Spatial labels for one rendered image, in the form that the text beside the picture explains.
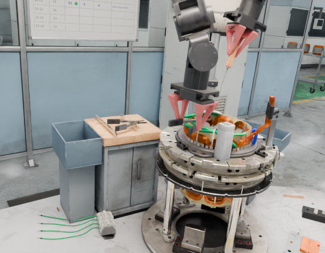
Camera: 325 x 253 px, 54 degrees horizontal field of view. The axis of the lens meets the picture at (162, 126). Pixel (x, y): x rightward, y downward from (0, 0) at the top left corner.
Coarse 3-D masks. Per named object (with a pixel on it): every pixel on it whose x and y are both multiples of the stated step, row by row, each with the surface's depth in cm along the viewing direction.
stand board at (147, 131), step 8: (88, 120) 106; (96, 120) 107; (104, 120) 107; (144, 120) 110; (96, 128) 100; (104, 128) 101; (112, 128) 101; (128, 128) 102; (144, 128) 103; (152, 128) 104; (104, 136) 94; (112, 136) 95; (120, 136) 95; (128, 136) 96; (136, 136) 97; (144, 136) 99; (152, 136) 100; (104, 144) 93; (112, 144) 94; (120, 144) 95
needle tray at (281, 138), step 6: (246, 120) 120; (252, 126) 119; (258, 126) 118; (264, 132) 117; (276, 132) 114; (282, 132) 113; (288, 132) 112; (276, 138) 115; (282, 138) 113; (288, 138) 110; (276, 144) 104; (282, 144) 104; (288, 144) 112; (282, 150) 107; (246, 198) 117; (252, 198) 121; (246, 204) 118
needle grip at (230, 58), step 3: (237, 45) 83; (237, 48) 83; (234, 51) 83; (231, 54) 83; (234, 54) 83; (228, 57) 84; (231, 57) 83; (234, 57) 84; (228, 60) 84; (231, 60) 83; (228, 63) 83; (231, 63) 83; (228, 66) 84; (231, 66) 84
